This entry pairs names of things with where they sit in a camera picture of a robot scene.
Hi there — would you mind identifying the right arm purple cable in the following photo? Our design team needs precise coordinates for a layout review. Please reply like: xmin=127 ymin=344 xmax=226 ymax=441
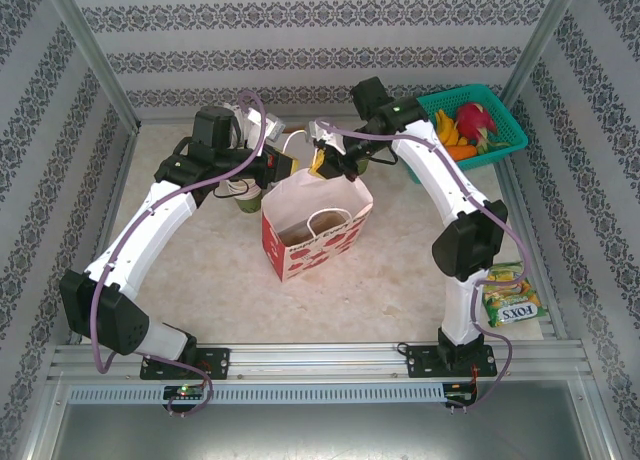
xmin=314 ymin=118 xmax=531 ymax=411

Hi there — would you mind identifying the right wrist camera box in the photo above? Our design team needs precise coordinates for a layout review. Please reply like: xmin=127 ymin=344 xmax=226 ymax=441
xmin=307 ymin=120 xmax=347 ymax=147

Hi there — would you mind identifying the yellow banana bunch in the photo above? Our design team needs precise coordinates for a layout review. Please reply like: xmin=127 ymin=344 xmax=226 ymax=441
xmin=433 ymin=108 xmax=471 ymax=149

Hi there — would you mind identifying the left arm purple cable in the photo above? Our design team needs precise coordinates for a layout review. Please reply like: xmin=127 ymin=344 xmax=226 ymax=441
xmin=92 ymin=90 xmax=266 ymax=417

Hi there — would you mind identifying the aluminium mounting rail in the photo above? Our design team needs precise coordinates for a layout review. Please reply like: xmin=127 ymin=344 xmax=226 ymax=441
xmin=47 ymin=343 xmax=594 ymax=381

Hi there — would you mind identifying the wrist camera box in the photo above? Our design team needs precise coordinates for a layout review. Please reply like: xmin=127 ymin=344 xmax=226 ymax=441
xmin=257 ymin=110 xmax=287 ymax=137
xmin=307 ymin=120 xmax=347 ymax=147

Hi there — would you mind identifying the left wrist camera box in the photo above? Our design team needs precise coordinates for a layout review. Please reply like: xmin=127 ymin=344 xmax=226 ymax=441
xmin=257 ymin=110 xmax=287 ymax=137

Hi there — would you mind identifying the aluminium frame post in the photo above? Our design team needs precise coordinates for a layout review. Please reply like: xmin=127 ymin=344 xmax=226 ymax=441
xmin=39 ymin=0 xmax=144 ymax=131
xmin=498 ymin=0 xmax=586 ymax=111

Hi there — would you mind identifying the green candy bag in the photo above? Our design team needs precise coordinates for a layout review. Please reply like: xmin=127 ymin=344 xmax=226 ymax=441
xmin=482 ymin=262 xmax=547 ymax=329

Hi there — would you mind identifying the stack of green paper cups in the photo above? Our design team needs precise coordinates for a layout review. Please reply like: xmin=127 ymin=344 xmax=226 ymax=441
xmin=219 ymin=177 xmax=264 ymax=215

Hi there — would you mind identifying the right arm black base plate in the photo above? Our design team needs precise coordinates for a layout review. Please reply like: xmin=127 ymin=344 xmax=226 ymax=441
xmin=405 ymin=343 xmax=499 ymax=379

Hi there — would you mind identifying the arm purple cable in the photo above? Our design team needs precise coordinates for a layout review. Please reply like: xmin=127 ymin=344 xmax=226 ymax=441
xmin=314 ymin=118 xmax=531 ymax=411
xmin=92 ymin=90 xmax=266 ymax=417

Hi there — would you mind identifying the slotted grey cable duct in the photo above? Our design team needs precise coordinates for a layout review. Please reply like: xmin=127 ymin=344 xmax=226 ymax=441
xmin=66 ymin=382 xmax=447 ymax=406

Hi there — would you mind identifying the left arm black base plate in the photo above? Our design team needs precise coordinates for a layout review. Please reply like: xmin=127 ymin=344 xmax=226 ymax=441
xmin=139 ymin=347 xmax=231 ymax=381

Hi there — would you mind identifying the brown cardboard cup carrier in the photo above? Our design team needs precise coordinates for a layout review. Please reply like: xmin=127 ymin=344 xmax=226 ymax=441
xmin=277 ymin=210 xmax=351 ymax=247

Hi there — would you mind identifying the teal plastic basket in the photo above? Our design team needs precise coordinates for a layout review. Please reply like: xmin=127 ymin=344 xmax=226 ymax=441
xmin=413 ymin=83 xmax=530 ymax=185

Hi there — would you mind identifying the red printed white paper bag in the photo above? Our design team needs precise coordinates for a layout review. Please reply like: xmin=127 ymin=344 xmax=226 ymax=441
xmin=260 ymin=129 xmax=375 ymax=284

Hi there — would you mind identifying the pink dragon fruit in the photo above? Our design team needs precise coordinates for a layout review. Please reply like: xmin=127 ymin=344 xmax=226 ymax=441
xmin=453 ymin=101 xmax=512 ymax=155

